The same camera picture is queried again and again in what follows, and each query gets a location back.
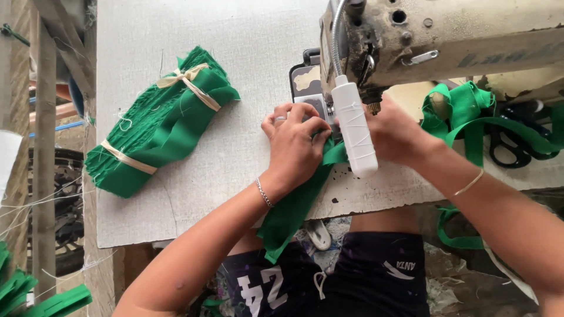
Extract person's right hand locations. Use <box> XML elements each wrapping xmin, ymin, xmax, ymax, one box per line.
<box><xmin>366</xmin><ymin>94</ymin><xmax>446</xmax><ymax>167</ymax></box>

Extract person's left hand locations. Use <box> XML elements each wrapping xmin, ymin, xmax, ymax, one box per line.
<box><xmin>261</xmin><ymin>102</ymin><xmax>332</xmax><ymax>202</ymax></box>

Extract green fabric strip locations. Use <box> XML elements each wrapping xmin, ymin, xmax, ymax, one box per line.
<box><xmin>257</xmin><ymin>136</ymin><xmax>350</xmax><ymax>265</ymax></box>

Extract white gooseneck lamp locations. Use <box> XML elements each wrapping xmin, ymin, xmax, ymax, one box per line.
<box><xmin>330</xmin><ymin>0</ymin><xmax>380</xmax><ymax>179</ymax></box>

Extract heap of sewn green strips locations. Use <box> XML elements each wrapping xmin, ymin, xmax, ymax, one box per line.
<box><xmin>420</xmin><ymin>81</ymin><xmax>564</xmax><ymax>168</ymax></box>

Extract thin gold bangle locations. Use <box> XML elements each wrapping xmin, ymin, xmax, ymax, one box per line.
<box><xmin>453</xmin><ymin>168</ymin><xmax>484</xmax><ymax>197</ymax></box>

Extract white sandal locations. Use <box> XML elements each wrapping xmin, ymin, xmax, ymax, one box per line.
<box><xmin>306</xmin><ymin>219</ymin><xmax>332</xmax><ymax>252</ymax></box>

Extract worn beige sewing machine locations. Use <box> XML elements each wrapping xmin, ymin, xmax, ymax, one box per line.
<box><xmin>288</xmin><ymin>0</ymin><xmax>564</xmax><ymax>116</ymax></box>

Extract black scissors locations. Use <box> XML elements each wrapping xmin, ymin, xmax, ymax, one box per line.
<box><xmin>488</xmin><ymin>100</ymin><xmax>557</xmax><ymax>170</ymax></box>

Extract cream fabric tie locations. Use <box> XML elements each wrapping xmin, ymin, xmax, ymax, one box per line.
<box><xmin>100</xmin><ymin>139</ymin><xmax>158</xmax><ymax>175</ymax></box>
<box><xmin>155</xmin><ymin>63</ymin><xmax>222</xmax><ymax>112</ymax></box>

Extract hanging green strip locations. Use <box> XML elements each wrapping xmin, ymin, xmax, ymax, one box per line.
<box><xmin>436</xmin><ymin>204</ymin><xmax>486</xmax><ymax>250</ymax></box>

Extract tied bundle of green strips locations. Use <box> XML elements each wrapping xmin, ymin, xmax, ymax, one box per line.
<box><xmin>84</xmin><ymin>45</ymin><xmax>241</xmax><ymax>199</ymax></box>

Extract black printed shorts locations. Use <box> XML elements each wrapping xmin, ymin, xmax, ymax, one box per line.
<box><xmin>219</xmin><ymin>231</ymin><xmax>431</xmax><ymax>317</ymax></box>

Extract small green fabric scrap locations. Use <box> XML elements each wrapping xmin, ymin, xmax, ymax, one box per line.
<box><xmin>202</xmin><ymin>297</ymin><xmax>231</xmax><ymax>317</ymax></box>

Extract white cloth strip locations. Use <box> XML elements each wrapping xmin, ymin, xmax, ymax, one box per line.
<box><xmin>482</xmin><ymin>240</ymin><xmax>539</xmax><ymax>305</ymax></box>

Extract black tyre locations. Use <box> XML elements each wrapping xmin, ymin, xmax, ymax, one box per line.
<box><xmin>26</xmin><ymin>147</ymin><xmax>85</xmax><ymax>277</ymax></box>

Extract blue pipe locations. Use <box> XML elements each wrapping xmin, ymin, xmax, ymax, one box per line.
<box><xmin>28</xmin><ymin>120</ymin><xmax>85</xmax><ymax>138</ymax></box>

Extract pile of green fabric pieces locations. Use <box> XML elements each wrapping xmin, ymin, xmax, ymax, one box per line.
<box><xmin>0</xmin><ymin>241</ymin><xmax>93</xmax><ymax>317</ymax></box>

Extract silver chain bracelet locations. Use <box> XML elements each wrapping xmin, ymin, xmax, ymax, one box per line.
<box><xmin>256</xmin><ymin>176</ymin><xmax>275</xmax><ymax>208</ymax></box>

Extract wooden post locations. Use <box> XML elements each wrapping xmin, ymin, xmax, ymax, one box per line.
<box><xmin>32</xmin><ymin>17</ymin><xmax>58</xmax><ymax>302</ymax></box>

